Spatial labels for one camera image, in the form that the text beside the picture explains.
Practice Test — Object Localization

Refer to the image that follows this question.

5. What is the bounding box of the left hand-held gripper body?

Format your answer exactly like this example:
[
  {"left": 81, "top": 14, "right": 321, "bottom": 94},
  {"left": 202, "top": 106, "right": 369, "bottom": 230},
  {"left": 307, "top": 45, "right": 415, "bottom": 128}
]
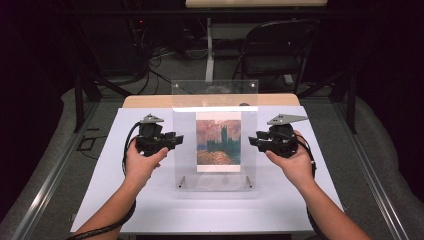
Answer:
[{"left": 135, "top": 113, "right": 175, "bottom": 158}]

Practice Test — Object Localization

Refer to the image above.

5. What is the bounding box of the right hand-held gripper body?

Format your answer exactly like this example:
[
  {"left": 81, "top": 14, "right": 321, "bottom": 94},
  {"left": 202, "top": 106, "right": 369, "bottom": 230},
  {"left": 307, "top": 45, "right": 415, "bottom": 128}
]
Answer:
[{"left": 264, "top": 113, "right": 310, "bottom": 159}]

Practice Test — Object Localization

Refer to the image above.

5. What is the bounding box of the clear acrylic photo frame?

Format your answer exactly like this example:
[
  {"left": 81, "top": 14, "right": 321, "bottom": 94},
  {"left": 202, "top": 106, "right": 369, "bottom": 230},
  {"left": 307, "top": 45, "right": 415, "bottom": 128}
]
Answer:
[{"left": 171, "top": 79, "right": 260, "bottom": 193}]

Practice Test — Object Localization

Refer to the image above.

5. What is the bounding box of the person's right hand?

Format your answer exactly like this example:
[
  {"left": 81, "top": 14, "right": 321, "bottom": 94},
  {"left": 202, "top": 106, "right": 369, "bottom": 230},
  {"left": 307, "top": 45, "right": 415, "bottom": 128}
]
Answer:
[{"left": 265, "top": 130, "right": 316, "bottom": 192}]

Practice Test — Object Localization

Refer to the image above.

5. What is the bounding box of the person's left hand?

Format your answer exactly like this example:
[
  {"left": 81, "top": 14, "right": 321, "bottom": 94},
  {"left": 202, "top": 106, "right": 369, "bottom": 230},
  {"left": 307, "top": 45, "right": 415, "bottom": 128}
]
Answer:
[{"left": 124, "top": 137, "right": 170, "bottom": 190}]

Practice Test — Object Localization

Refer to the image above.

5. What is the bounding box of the light wooden table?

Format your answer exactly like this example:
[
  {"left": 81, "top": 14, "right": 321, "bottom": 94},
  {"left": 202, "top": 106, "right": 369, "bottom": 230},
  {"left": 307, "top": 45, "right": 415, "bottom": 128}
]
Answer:
[{"left": 122, "top": 93, "right": 301, "bottom": 109}]

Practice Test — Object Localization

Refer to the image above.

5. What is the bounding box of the white board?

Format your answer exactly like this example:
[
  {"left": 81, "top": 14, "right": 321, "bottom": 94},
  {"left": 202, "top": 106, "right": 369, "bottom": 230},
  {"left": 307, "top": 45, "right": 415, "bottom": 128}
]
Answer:
[{"left": 70, "top": 105, "right": 346, "bottom": 234}]

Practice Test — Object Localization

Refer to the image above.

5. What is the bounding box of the black folding chair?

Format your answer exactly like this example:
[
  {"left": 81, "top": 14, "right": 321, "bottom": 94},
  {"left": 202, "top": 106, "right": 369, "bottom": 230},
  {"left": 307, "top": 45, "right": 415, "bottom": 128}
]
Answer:
[{"left": 231, "top": 19, "right": 321, "bottom": 94}]

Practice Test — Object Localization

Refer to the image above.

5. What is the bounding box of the black metal stand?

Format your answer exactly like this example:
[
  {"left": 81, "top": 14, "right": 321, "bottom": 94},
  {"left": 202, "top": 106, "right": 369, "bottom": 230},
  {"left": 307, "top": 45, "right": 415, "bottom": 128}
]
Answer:
[
  {"left": 73, "top": 19, "right": 134, "bottom": 134},
  {"left": 296, "top": 66, "right": 360, "bottom": 135}
]

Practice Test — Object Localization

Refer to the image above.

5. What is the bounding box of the wooden desk with white leg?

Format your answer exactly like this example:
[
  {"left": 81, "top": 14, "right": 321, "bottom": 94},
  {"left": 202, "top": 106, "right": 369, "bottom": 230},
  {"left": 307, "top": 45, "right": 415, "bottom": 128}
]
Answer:
[{"left": 184, "top": 0, "right": 329, "bottom": 84}]

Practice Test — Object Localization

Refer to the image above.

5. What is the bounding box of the dark equipment rack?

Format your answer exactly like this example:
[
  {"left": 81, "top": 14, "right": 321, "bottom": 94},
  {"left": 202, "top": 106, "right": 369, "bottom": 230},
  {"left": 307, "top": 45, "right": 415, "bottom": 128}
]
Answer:
[{"left": 126, "top": 16, "right": 149, "bottom": 76}]

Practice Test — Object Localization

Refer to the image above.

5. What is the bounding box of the black horizontal bar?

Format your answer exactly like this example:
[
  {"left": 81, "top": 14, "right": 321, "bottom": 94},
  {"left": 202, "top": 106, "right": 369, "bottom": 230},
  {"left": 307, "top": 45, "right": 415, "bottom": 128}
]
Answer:
[{"left": 59, "top": 8, "right": 368, "bottom": 16}]

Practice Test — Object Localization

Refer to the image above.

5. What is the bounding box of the right hand-held gripper black cable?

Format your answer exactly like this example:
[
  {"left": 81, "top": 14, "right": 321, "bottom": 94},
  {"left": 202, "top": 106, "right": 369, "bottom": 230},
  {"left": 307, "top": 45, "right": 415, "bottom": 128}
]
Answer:
[{"left": 295, "top": 132, "right": 322, "bottom": 240}]

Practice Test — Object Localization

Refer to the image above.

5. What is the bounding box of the bundle of black floor cables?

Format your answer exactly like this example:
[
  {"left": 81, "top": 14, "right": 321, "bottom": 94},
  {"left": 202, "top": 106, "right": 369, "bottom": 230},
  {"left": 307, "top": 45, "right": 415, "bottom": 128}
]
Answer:
[{"left": 133, "top": 46, "right": 201, "bottom": 96}]

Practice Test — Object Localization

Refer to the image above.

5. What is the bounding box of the silver metal rail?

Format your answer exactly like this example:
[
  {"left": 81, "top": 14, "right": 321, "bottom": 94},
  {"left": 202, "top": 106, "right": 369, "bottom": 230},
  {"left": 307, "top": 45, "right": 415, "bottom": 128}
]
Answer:
[
  {"left": 9, "top": 99, "right": 101, "bottom": 240},
  {"left": 333, "top": 99, "right": 412, "bottom": 240}
]

